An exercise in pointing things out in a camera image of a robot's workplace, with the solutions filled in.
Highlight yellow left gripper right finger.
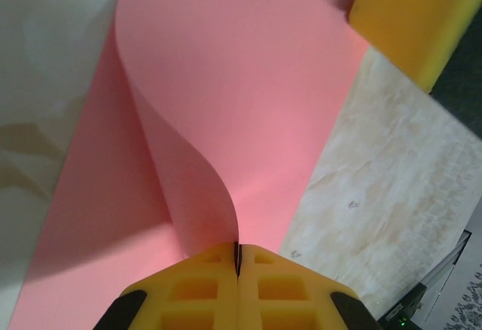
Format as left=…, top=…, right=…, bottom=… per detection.
left=236, top=243, right=383, bottom=330

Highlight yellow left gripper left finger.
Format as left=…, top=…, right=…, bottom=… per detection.
left=97, top=242, right=239, bottom=330

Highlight pink cloth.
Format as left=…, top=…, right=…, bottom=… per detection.
left=7, top=0, right=372, bottom=330

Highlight circuit board with green light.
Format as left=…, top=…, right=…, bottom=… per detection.
left=380, top=284, right=429, bottom=330

